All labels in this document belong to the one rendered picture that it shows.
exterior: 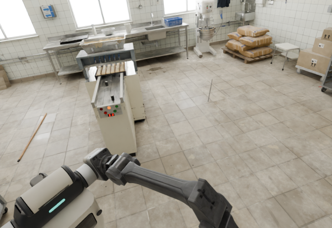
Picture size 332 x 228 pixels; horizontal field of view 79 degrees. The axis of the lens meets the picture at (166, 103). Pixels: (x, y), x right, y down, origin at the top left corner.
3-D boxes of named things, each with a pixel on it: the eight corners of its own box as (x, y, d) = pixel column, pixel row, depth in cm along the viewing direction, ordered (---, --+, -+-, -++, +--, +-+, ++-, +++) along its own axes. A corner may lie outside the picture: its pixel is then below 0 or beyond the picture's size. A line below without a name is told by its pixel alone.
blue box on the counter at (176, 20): (168, 26, 506) (168, 20, 499) (164, 24, 531) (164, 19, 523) (183, 23, 515) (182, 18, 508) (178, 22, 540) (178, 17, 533)
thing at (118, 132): (113, 129, 311) (97, 76, 265) (135, 124, 315) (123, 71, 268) (111, 162, 252) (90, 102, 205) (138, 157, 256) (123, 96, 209)
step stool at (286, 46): (302, 67, 431) (307, 46, 407) (282, 70, 427) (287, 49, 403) (288, 60, 468) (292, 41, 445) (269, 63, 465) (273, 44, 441)
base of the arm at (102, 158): (88, 159, 85) (103, 181, 87) (96, 159, 79) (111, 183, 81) (105, 146, 91) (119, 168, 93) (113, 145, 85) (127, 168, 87)
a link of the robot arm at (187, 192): (218, 176, 55) (203, 209, 48) (230, 205, 61) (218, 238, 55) (119, 150, 84) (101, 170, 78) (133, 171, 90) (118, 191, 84)
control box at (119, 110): (100, 116, 216) (97, 105, 209) (122, 112, 219) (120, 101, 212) (100, 118, 213) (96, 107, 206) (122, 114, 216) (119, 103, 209)
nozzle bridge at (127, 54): (87, 73, 293) (80, 50, 275) (137, 65, 300) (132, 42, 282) (84, 82, 265) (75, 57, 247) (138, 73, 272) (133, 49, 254)
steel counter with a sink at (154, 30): (58, 85, 480) (35, 32, 416) (62, 74, 538) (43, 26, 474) (189, 58, 545) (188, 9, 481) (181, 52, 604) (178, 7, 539)
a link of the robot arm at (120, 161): (112, 154, 85) (103, 164, 82) (124, 154, 78) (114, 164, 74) (125, 169, 88) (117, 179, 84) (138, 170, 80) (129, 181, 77)
